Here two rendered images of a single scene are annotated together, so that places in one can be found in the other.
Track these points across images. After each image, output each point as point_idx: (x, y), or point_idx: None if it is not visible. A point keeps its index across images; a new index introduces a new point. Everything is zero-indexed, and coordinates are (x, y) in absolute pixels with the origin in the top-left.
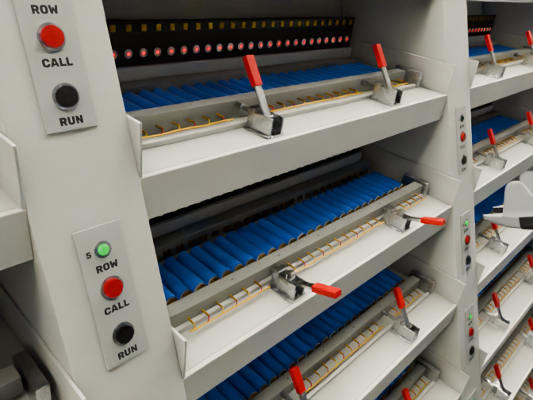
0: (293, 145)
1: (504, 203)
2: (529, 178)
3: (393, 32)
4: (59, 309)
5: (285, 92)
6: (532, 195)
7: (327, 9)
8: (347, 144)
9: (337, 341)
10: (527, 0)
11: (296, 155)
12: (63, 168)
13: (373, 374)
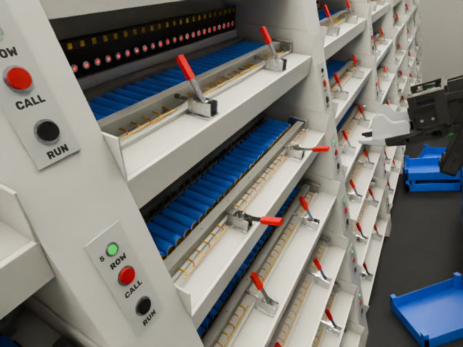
0: (227, 120)
1: (373, 130)
2: (384, 109)
3: (265, 13)
4: (90, 310)
5: (207, 77)
6: (391, 122)
7: (213, 2)
8: (259, 109)
9: (271, 243)
10: None
11: (229, 127)
12: (62, 195)
13: (298, 259)
